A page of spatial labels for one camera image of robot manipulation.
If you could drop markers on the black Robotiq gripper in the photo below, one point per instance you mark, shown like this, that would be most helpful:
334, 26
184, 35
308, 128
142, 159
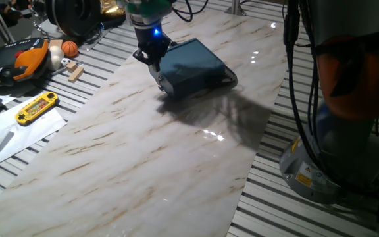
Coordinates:
153, 41

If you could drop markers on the blue sliding drawer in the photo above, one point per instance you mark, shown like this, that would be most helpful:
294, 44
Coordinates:
160, 80

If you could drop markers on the blue drawer box housing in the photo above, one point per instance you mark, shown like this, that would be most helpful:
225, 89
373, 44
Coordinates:
189, 66

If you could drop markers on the green printed wrist adapter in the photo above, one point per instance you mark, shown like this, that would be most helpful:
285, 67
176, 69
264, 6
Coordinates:
150, 8

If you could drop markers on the gold foil bag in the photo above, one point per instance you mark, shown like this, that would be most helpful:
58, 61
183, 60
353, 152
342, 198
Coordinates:
112, 8

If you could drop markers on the long wooden block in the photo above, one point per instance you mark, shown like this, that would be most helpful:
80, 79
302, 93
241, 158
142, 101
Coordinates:
76, 74

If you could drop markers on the small wooden block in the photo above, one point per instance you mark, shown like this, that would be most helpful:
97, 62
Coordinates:
71, 66

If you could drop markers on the orange mini basketball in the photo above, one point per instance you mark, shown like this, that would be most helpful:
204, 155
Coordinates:
69, 49

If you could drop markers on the tiny soccer ball toy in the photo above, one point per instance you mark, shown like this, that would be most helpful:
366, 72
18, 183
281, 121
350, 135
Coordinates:
65, 62

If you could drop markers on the white ball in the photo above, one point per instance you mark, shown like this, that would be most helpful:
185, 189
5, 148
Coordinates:
55, 57

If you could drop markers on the beige cardboard block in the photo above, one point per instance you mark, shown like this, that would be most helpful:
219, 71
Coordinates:
55, 43

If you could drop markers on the white marble pattern mat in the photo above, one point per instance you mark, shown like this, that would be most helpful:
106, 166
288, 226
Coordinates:
127, 158

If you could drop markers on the yellow handheld game console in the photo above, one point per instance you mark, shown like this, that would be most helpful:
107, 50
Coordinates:
36, 108

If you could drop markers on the plain white paper sheet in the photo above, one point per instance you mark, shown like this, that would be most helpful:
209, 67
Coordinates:
38, 131

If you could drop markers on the orange black teach pendant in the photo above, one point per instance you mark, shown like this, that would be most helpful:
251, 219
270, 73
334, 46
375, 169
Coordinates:
15, 62

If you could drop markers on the aluminium frame post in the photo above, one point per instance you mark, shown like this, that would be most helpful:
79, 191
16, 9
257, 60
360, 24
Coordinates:
235, 8

